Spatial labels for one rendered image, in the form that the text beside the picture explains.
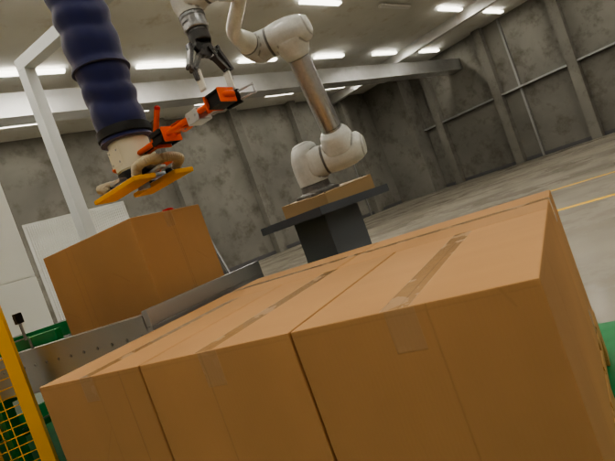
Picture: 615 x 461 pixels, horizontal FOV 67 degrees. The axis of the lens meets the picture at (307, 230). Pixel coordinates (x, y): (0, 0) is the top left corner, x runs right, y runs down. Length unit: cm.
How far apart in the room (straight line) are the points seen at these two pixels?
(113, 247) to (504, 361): 160
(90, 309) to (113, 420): 103
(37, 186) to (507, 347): 1322
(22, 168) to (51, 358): 1158
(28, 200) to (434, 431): 1300
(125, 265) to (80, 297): 34
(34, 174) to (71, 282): 1149
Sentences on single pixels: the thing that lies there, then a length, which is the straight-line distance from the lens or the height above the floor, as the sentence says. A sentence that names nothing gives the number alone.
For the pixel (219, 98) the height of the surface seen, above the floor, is 120.
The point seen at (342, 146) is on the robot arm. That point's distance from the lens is 230.
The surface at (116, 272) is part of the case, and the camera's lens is 201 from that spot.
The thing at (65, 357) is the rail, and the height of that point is 52.
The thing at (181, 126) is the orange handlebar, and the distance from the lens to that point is 182.
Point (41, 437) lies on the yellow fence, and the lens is 237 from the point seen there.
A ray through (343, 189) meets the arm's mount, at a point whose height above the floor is 79.
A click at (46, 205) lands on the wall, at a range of 1350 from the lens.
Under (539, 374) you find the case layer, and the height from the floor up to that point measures 42.
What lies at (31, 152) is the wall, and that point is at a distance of 1386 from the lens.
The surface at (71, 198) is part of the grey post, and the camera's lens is 524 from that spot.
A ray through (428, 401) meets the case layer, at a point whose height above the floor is 40.
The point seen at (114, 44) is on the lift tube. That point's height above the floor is 167.
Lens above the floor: 71
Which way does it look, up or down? 1 degrees down
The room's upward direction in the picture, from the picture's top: 20 degrees counter-clockwise
